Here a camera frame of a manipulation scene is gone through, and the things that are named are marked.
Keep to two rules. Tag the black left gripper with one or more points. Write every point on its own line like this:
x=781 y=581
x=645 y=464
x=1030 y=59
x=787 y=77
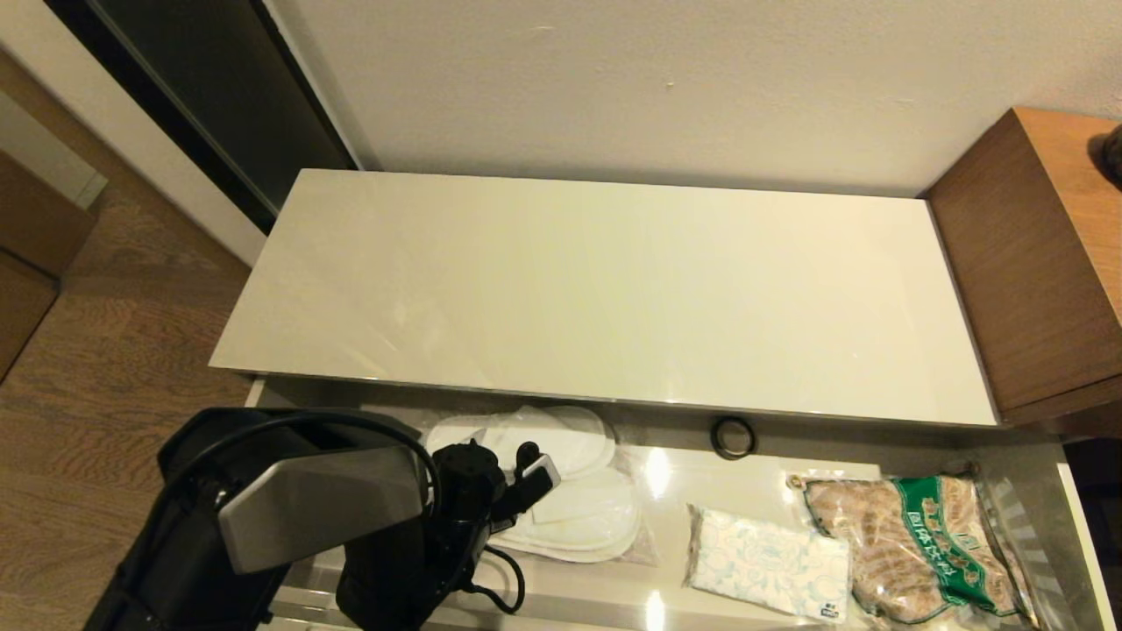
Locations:
x=469 y=486

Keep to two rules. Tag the white slippers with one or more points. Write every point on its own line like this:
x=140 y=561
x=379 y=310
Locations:
x=587 y=526
x=574 y=438

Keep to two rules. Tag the beige glossy drawer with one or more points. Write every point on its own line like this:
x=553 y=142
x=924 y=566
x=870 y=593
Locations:
x=754 y=491

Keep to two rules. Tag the white blue-floral tissue pack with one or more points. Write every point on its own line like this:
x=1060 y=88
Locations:
x=771 y=561

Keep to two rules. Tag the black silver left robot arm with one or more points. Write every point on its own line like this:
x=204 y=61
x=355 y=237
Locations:
x=316 y=508

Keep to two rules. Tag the green brown snack bag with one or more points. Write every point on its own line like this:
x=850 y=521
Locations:
x=903 y=543

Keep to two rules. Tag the dark sliding door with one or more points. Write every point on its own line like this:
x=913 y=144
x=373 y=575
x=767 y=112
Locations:
x=219 y=88

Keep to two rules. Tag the brown wooden furniture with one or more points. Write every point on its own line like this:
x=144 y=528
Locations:
x=35 y=237

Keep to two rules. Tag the brown wooden side cabinet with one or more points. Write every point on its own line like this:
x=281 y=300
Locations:
x=1026 y=280

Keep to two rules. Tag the dark round object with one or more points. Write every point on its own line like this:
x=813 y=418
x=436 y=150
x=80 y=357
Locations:
x=1113 y=156

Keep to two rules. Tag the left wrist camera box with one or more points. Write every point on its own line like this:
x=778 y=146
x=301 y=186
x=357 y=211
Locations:
x=539 y=478

